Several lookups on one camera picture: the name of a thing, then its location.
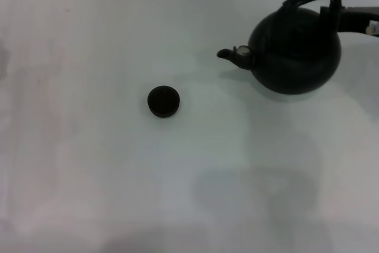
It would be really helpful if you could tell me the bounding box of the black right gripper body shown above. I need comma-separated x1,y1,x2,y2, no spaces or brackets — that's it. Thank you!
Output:
340,5,379,33

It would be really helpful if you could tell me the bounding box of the black round teapot with handle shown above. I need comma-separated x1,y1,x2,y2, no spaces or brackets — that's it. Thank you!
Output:
217,0,343,95

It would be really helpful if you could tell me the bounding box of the small black teacup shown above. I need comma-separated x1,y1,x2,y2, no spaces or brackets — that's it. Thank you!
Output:
147,85,181,119

